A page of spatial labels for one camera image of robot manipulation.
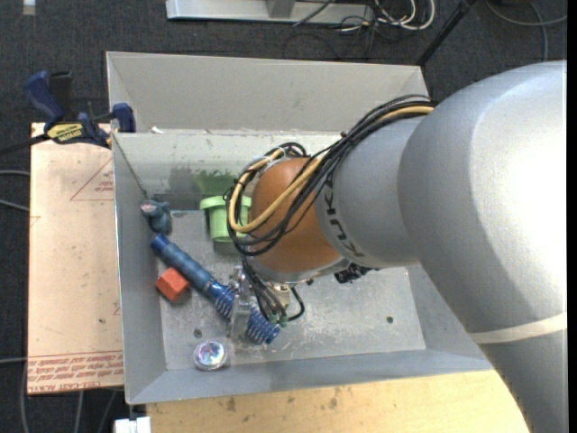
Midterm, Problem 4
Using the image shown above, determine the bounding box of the grey toy mouse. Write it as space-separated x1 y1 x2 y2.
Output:
140 199 174 235

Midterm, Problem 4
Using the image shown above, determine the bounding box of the brown cardboard board, red print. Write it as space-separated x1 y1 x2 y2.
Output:
26 122 125 397

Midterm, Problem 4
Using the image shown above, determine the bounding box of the light green plastic cup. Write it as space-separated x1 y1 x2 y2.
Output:
198 194 254 254

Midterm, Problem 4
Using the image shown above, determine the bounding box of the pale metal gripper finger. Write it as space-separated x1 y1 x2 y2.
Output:
228 303 254 339
228 266 249 307

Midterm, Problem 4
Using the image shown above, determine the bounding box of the orange-red block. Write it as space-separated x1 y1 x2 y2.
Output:
155 266 190 303

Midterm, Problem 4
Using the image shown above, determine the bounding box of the blue tool with coiled spring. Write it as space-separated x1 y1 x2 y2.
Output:
150 233 282 345

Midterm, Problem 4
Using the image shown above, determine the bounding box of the black cylinder on white bracket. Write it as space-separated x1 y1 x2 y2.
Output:
334 261 380 285

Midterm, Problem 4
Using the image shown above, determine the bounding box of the grey metal bin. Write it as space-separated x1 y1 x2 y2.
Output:
105 51 495 406

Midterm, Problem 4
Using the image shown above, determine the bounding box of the clear glass ball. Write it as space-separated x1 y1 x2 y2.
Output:
193 339 227 372

